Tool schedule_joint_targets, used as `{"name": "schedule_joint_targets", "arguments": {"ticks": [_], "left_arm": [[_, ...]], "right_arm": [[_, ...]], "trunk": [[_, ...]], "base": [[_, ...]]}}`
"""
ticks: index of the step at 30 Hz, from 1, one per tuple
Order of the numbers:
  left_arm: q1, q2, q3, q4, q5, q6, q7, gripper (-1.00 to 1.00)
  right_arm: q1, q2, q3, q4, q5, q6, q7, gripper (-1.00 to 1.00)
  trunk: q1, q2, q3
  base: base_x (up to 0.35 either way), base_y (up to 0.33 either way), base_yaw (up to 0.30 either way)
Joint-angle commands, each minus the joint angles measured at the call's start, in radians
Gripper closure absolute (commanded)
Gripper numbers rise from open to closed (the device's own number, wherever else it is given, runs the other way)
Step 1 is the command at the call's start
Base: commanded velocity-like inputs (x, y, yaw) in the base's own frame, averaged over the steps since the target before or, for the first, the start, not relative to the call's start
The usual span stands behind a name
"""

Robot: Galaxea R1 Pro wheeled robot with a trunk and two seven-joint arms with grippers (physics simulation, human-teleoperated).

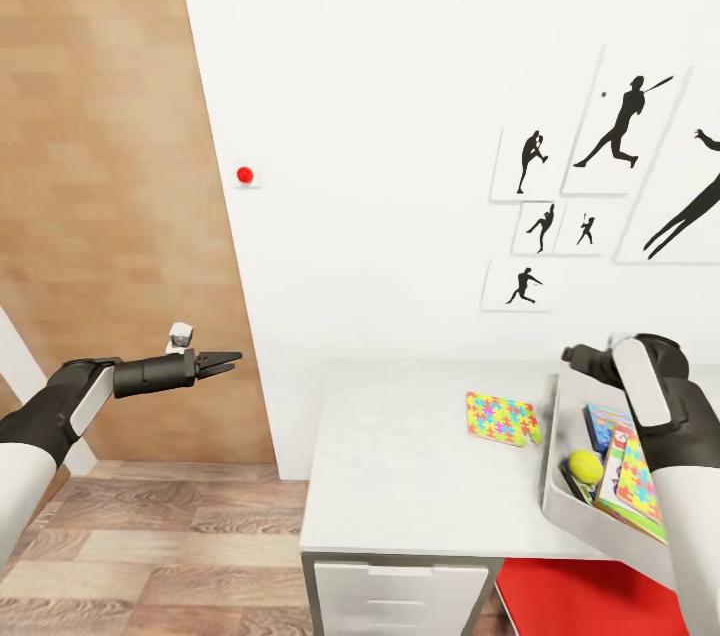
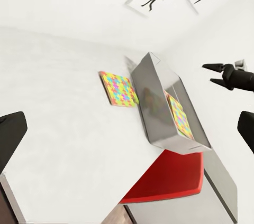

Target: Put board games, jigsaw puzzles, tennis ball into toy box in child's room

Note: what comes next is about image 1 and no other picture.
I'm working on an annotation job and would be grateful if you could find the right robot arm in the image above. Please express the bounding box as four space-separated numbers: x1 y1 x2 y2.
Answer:
561 330 720 636

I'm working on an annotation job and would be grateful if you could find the board game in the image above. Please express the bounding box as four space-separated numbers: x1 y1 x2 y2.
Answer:
585 404 634 453
559 460 599 507
593 423 667 545

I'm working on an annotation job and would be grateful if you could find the jigsaw puzzle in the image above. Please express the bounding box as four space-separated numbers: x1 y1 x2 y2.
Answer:
615 433 661 523
466 392 542 447

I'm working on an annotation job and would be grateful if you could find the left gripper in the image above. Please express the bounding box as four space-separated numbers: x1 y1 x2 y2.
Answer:
142 348 243 394

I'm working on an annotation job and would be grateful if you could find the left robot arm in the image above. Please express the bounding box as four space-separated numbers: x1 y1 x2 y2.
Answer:
0 322 243 575

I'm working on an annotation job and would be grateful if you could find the tennis ball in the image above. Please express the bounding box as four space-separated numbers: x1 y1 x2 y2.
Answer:
567 449 603 484

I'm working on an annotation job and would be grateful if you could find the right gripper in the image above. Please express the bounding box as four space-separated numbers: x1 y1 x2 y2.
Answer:
561 345 624 390

